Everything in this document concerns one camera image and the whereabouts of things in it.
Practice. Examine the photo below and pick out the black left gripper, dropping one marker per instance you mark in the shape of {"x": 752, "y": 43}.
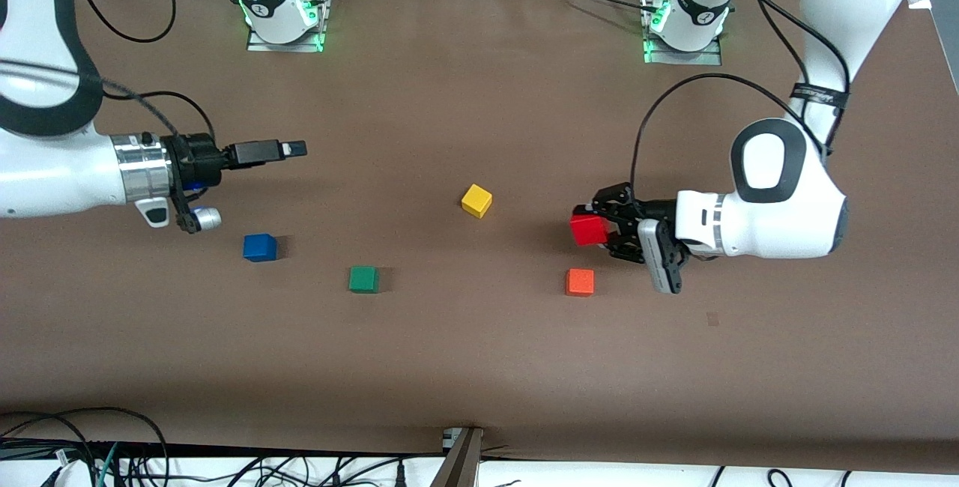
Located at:
{"x": 650, "y": 210}

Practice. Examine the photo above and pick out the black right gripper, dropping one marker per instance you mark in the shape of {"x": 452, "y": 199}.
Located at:
{"x": 194, "y": 158}

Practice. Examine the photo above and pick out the red wooden block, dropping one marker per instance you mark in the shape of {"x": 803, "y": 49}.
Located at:
{"x": 588, "y": 231}

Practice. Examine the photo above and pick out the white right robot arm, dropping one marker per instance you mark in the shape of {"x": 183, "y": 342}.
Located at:
{"x": 45, "y": 172}

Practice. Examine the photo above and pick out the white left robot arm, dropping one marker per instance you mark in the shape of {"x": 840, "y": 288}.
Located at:
{"x": 779, "y": 225}

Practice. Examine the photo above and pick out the orange wooden block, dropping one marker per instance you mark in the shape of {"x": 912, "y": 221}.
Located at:
{"x": 579, "y": 282}

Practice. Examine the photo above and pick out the blue wooden block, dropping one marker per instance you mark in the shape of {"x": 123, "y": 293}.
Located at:
{"x": 259, "y": 248}

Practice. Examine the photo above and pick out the yellow wooden block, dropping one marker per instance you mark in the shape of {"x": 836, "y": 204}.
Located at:
{"x": 476, "y": 201}

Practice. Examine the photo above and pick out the green wooden block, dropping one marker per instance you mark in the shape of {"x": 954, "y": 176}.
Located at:
{"x": 363, "y": 280}

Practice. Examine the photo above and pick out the brown table cover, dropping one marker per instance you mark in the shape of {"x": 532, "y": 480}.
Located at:
{"x": 479, "y": 97}

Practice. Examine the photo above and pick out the metal support strut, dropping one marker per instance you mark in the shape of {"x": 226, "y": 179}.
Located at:
{"x": 461, "y": 464}

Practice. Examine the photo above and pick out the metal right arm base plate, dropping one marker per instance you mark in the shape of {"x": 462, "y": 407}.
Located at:
{"x": 285, "y": 46}

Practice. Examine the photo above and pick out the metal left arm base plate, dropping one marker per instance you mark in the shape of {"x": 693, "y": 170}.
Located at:
{"x": 685, "y": 58}

